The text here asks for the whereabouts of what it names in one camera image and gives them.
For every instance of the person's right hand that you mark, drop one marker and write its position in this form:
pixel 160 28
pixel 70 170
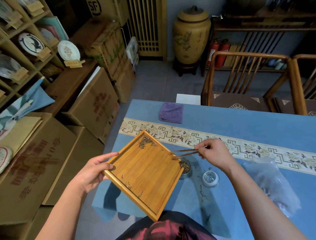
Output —
pixel 217 154

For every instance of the person's left hand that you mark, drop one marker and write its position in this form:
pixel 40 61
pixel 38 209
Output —
pixel 88 173

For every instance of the person's right thumb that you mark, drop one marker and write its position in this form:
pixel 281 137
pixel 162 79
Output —
pixel 201 153

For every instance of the person's left thumb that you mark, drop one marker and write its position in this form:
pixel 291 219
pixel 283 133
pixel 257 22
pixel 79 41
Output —
pixel 107 156

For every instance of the wooden tweezers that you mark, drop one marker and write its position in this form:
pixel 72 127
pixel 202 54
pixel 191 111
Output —
pixel 184 151

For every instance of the square bamboo tea tray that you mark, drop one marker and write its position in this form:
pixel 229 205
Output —
pixel 145 173

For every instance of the person's right forearm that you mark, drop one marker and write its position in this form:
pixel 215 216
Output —
pixel 256 205

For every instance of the person's left forearm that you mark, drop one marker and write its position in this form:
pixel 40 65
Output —
pixel 61 215

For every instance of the tea leaves in jar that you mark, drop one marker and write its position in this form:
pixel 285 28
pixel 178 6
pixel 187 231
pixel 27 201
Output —
pixel 185 167

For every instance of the small glass jar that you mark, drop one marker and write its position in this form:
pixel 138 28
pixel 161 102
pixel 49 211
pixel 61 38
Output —
pixel 185 170

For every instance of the round glass jar lid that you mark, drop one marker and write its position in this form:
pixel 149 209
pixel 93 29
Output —
pixel 210 178

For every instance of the scattered loose tea leaves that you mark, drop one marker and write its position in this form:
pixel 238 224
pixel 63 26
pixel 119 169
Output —
pixel 203 194

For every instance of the pile of dry tea leaves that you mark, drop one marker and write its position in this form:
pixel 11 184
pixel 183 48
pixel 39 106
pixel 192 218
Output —
pixel 146 142

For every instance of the floral patterned table runner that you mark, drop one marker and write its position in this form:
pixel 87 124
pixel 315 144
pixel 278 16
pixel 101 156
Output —
pixel 246 149

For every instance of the purple folded cloth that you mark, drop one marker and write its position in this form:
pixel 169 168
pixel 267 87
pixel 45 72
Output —
pixel 171 113

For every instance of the pile of brown cardboard boxes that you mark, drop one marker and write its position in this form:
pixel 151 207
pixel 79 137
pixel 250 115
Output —
pixel 93 103

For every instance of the blue tablecloth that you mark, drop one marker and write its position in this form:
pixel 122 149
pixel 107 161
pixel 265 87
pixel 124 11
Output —
pixel 246 123

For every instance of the white square stool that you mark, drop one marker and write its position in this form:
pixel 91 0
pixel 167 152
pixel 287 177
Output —
pixel 187 99

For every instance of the brown patterned seat cushion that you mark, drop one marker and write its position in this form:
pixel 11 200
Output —
pixel 288 106
pixel 237 101

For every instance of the clear plastic bag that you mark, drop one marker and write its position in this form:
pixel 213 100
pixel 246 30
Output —
pixel 274 183

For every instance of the person's red black garment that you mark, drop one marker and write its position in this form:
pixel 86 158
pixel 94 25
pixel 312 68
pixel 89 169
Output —
pixel 167 230

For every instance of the dark wooden jar stand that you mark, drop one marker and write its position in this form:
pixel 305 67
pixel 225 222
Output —
pixel 185 68

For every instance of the flat bamboo box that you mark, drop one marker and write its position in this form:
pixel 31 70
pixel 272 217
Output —
pixel 19 133

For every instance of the blue paper bag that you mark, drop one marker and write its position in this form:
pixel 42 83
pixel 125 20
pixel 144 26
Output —
pixel 34 99

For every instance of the wooden tea cake stand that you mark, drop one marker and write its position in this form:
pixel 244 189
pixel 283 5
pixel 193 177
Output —
pixel 74 63

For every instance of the red fire extinguisher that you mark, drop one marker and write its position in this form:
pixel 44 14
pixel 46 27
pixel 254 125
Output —
pixel 223 53
pixel 213 52

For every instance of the yellow upright boxes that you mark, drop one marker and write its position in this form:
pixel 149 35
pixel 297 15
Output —
pixel 233 55

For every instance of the white folding rack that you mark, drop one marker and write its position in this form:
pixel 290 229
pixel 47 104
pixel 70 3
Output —
pixel 132 53

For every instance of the wooden spindle back chair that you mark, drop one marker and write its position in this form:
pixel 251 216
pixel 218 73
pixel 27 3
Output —
pixel 246 55
pixel 296 84

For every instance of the white red print tea cake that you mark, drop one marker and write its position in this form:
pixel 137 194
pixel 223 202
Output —
pixel 68 50

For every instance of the large yellow ceramic jar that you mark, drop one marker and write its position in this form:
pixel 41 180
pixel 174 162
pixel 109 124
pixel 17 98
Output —
pixel 191 37

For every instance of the grey wrapped tea cake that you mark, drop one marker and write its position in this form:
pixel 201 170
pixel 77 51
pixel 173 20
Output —
pixel 8 66

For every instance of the wooden lattice screen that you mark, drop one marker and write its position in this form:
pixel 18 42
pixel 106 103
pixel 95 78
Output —
pixel 148 27

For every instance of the whale print tea cake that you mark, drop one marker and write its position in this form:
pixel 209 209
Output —
pixel 30 44

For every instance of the dark wooden side table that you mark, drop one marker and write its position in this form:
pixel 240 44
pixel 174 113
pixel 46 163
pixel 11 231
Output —
pixel 259 27

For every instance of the wooden display shelf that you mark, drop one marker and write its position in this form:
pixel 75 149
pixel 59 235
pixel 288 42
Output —
pixel 32 24

